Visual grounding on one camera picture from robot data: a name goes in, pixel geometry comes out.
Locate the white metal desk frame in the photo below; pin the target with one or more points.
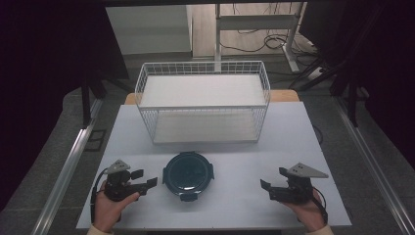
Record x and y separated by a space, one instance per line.
254 22

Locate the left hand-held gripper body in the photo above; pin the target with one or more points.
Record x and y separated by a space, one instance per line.
119 189

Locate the dark round lidded food container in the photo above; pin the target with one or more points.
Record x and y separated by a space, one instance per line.
187 174

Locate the white power strip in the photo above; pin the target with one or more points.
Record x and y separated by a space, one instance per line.
316 73

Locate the person's right hand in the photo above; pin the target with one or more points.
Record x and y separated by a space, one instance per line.
311 213

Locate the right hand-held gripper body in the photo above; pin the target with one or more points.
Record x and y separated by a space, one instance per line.
293 192

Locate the wooden table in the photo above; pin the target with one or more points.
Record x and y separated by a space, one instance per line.
287 95

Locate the aluminium rail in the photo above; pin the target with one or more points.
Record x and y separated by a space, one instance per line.
65 169
375 166

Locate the white cabinet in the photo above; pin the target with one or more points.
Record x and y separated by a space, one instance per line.
150 29

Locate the black curtain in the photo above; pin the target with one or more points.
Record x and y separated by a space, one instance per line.
42 81
385 65

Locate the person's left hand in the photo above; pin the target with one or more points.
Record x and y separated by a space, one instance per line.
106 212

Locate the black stand leg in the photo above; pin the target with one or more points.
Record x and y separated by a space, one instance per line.
352 104
85 104

